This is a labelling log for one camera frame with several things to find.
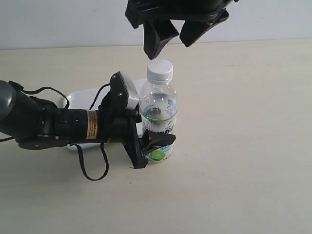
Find clear plastic drink bottle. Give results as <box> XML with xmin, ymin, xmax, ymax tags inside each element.
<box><xmin>138</xmin><ymin>73</ymin><xmax>178</xmax><ymax>163</ymax></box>

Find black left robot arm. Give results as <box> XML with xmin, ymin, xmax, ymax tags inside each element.
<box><xmin>0</xmin><ymin>77</ymin><xmax>176</xmax><ymax>169</ymax></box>

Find white bottle cap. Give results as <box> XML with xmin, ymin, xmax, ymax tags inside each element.
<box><xmin>147</xmin><ymin>59</ymin><xmax>174</xmax><ymax>82</ymax></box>

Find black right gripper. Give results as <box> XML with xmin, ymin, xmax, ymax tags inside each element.
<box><xmin>125</xmin><ymin>0</ymin><xmax>231</xmax><ymax>59</ymax></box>

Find white plastic tray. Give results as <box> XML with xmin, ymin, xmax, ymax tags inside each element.
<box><xmin>66</xmin><ymin>79</ymin><xmax>147</xmax><ymax>151</ymax></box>

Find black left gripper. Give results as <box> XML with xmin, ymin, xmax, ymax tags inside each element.
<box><xmin>97</xmin><ymin>109</ymin><xmax>176</xmax><ymax>169</ymax></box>

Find black camera cable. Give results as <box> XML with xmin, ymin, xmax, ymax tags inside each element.
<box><xmin>0</xmin><ymin>82</ymin><xmax>113</xmax><ymax>181</ymax></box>

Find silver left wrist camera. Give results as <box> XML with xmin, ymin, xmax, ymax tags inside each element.
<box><xmin>110</xmin><ymin>71</ymin><xmax>139</xmax><ymax>112</ymax></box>

